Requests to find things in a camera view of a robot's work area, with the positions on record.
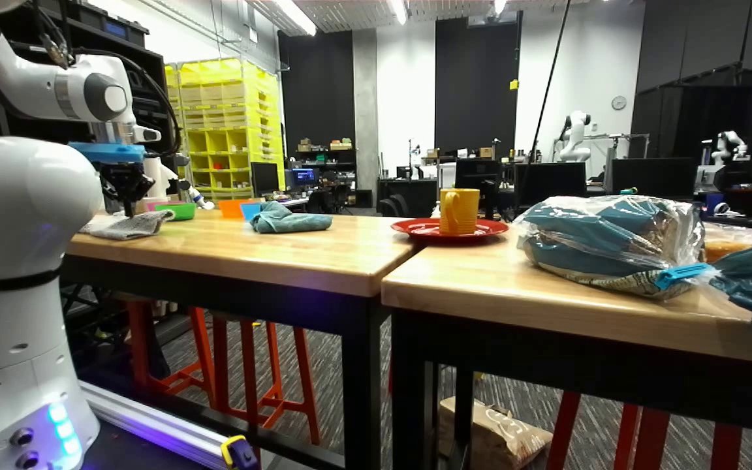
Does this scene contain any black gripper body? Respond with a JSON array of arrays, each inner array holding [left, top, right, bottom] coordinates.
[[99, 163, 160, 205]]

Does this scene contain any grey knitted cloth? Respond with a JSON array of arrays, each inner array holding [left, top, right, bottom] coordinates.
[[77, 209, 174, 244]]

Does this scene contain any white plastic stand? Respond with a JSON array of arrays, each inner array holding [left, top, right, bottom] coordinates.
[[146, 154, 179, 206]]

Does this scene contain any green plastic bowl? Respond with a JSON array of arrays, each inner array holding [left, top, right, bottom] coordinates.
[[160, 200, 201, 222]]

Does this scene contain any orange plastic bowl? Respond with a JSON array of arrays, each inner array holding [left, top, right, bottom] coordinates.
[[216, 200, 247, 222]]

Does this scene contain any yellow bin shelf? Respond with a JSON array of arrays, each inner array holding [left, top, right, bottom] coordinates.
[[162, 59, 289, 205]]

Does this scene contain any black storage rack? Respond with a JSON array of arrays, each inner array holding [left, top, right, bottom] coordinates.
[[0, 0, 174, 167]]

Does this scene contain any orange metal stool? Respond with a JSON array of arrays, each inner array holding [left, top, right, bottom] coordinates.
[[124, 297, 221, 412], [545, 386, 750, 470], [208, 312, 323, 449]]

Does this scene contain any crumpled teal cloth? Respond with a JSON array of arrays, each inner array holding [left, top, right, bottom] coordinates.
[[246, 202, 334, 235]]

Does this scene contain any yellow and black clamp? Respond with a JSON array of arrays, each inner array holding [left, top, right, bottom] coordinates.
[[216, 435, 260, 470]]

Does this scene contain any red plate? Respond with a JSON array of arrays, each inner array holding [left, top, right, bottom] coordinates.
[[389, 214, 512, 245]]

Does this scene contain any yellow mug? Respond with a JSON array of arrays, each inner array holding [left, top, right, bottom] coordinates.
[[436, 187, 482, 239]]

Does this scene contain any black computer monitor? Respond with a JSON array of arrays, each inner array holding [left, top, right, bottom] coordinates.
[[515, 159, 589, 211], [610, 154, 699, 200]]

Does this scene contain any black slanted pole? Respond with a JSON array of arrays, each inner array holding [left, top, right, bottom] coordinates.
[[524, 0, 575, 166]]

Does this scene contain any brown paper bag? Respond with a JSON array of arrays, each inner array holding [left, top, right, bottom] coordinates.
[[436, 395, 555, 470]]

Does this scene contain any large white background robot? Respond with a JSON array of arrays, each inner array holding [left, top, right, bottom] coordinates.
[[554, 109, 594, 166]]

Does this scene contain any clear bag of teal cloths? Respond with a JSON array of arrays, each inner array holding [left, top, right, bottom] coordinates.
[[515, 192, 721, 303]]

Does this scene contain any small white background robot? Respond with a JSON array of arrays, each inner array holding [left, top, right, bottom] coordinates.
[[691, 129, 752, 217]]

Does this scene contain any long wooden table black frame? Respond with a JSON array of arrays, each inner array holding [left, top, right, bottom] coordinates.
[[66, 211, 422, 470]]

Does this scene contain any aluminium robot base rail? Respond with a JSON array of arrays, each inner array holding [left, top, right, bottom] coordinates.
[[77, 380, 260, 470]]

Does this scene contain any short wooden table black frame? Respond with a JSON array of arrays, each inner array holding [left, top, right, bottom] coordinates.
[[378, 230, 752, 470]]

